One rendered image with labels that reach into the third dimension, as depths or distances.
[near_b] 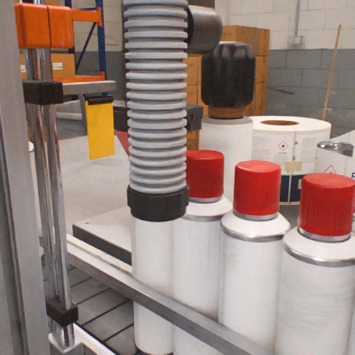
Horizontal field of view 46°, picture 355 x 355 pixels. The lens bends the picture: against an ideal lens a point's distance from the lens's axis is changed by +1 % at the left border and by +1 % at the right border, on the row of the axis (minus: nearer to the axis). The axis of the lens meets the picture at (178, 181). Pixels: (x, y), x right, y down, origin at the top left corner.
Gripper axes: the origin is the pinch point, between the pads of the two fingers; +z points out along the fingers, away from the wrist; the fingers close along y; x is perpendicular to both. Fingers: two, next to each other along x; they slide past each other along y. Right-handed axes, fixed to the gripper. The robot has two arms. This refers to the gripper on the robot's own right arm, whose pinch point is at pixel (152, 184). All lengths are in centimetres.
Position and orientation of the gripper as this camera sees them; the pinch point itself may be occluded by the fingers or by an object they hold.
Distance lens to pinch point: 49.0
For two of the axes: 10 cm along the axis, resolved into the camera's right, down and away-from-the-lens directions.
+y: -7.3, -2.0, 6.5
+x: -6.8, 2.2, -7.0
